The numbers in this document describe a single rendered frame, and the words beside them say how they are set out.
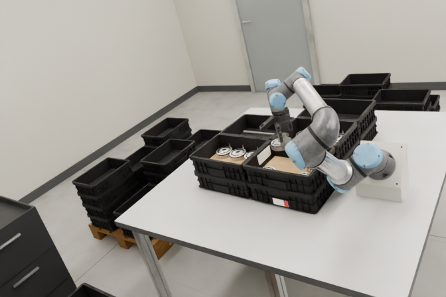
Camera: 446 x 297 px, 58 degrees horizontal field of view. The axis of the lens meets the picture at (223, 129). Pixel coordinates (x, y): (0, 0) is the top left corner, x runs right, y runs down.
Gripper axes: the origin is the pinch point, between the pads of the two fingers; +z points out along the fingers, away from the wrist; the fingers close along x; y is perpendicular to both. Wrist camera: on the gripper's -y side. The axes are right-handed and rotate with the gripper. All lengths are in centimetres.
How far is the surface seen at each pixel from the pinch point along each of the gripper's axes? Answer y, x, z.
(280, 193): -6.8, -13.6, 19.2
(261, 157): -10.7, 11.7, 10.2
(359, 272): 13, -66, 30
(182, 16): -61, 444, -27
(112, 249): -144, 84, 98
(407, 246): 37, -58, 30
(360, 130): 49, 23, 14
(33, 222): -148, 14, 17
